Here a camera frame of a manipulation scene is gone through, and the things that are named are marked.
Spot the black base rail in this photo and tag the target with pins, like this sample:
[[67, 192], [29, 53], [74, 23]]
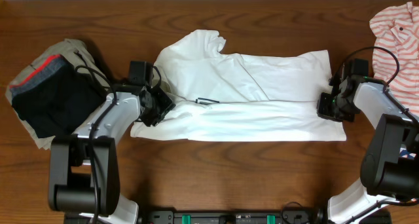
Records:
[[290, 216]]

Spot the pink white striped shirt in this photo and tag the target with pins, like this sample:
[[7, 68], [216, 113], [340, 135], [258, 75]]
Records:
[[396, 57]]

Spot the folded khaki garment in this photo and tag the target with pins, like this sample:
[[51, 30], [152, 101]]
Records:
[[75, 52]]

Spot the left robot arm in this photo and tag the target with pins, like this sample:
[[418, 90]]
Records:
[[84, 178]]

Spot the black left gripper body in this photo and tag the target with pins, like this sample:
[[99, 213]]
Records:
[[158, 105]]

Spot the dark blue garment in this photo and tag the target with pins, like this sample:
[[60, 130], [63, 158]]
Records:
[[406, 154]]

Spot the white t-shirt green logo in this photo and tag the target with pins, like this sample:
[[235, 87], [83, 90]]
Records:
[[240, 97]]

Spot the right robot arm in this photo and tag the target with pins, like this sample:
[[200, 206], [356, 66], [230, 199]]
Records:
[[386, 178]]

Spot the folded black garment red waistband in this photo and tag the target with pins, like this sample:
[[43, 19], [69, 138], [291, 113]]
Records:
[[55, 99]]

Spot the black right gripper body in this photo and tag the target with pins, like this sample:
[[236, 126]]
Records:
[[334, 109]]

